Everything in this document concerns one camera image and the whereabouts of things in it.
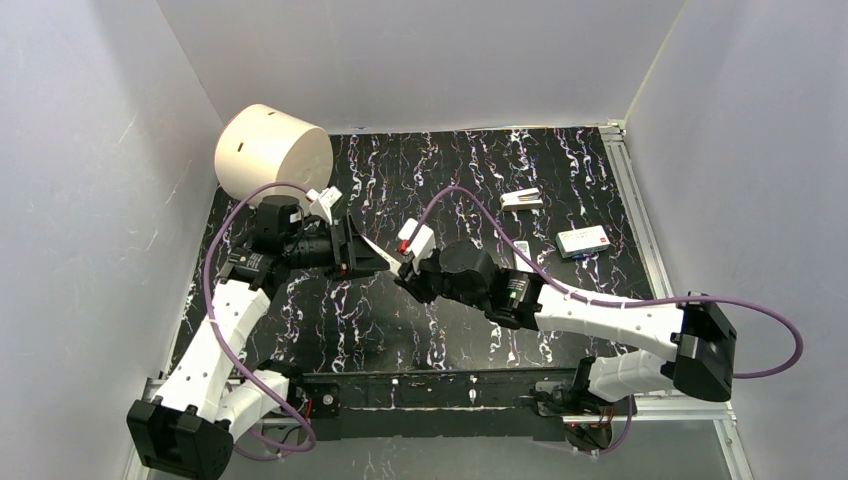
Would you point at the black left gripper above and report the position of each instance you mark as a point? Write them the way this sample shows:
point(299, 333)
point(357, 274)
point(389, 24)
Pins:
point(340, 246)

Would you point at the aluminium frame rail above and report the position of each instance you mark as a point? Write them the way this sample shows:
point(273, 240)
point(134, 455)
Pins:
point(668, 406)

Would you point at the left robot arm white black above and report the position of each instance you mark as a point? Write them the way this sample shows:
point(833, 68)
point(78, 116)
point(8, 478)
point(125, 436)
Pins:
point(190, 426)

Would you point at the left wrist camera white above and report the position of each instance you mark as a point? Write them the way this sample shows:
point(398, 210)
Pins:
point(321, 203)

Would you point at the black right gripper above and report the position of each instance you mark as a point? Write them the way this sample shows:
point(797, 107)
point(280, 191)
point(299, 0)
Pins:
point(418, 279)

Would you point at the black base bar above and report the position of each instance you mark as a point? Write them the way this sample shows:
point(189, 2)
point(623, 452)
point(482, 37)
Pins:
point(522, 402)

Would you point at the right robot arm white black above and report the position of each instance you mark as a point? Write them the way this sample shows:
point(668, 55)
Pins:
point(687, 345)

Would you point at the white remote with black end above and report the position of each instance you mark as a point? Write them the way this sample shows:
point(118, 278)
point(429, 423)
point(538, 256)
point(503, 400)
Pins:
point(392, 263)

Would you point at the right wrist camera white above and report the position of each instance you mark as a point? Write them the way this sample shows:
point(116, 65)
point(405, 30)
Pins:
point(416, 248)

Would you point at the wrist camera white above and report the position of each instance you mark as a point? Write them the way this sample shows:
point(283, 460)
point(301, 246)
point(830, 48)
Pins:
point(321, 203)
point(416, 248)

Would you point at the small white charger device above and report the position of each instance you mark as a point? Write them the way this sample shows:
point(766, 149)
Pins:
point(521, 200)

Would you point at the white remote control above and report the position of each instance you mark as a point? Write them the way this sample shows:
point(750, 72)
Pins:
point(523, 253)

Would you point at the white box with red labels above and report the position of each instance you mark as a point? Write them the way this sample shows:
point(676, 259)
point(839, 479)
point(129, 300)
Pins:
point(582, 242)

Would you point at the large white cylinder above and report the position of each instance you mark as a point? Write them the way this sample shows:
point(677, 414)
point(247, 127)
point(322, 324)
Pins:
point(262, 145)

